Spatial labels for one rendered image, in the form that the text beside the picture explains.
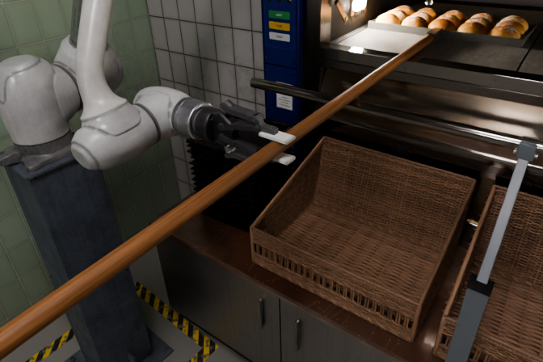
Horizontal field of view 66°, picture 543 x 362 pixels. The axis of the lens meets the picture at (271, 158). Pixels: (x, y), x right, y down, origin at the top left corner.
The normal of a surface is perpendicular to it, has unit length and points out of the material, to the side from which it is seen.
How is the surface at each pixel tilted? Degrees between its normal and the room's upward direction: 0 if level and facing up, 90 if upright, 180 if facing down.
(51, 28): 90
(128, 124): 62
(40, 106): 89
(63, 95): 87
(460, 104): 70
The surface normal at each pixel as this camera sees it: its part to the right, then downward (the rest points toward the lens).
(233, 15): -0.58, 0.43
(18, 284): 0.81, 0.28
